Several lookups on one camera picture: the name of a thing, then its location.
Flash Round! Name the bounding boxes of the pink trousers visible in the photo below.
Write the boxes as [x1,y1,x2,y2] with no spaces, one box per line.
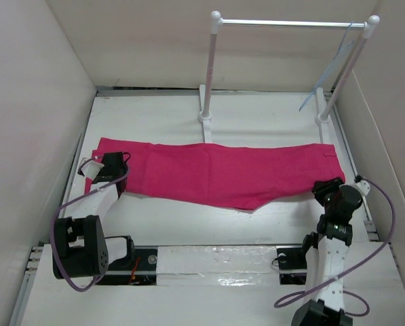
[92,138,345,211]

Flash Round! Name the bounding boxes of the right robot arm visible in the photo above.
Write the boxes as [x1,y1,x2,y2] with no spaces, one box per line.
[291,177,363,325]

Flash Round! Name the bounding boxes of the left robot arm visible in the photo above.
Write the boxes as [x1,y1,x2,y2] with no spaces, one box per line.
[50,151,136,280]

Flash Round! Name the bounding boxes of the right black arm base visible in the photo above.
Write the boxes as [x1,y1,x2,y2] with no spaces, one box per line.
[272,234,313,285]

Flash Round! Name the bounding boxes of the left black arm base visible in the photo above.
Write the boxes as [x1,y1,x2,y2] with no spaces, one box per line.
[97,247,158,286]

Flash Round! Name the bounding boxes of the white clothes rack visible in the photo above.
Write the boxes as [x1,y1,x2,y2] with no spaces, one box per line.
[198,11,380,143]

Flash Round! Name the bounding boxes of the silver taped centre panel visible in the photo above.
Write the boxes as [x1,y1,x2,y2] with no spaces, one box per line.
[156,245,279,287]

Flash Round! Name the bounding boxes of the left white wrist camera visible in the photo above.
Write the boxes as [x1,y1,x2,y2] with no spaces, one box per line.
[77,156,104,180]

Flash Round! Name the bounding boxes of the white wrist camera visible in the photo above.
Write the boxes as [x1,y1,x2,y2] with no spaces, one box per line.
[77,156,104,180]
[353,175,371,197]

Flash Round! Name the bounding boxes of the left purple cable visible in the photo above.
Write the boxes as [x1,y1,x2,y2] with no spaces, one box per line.
[49,154,130,293]

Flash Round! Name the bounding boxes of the purple cable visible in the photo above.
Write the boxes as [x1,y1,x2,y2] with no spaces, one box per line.
[273,175,396,315]
[49,154,130,293]

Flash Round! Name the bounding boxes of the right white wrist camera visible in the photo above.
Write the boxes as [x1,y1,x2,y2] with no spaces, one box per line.
[353,175,371,197]

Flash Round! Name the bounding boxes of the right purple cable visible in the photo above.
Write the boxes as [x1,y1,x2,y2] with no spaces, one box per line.
[273,175,396,315]

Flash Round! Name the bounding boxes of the light blue wire hanger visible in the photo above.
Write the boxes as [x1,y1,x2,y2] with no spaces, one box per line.
[298,22,355,111]

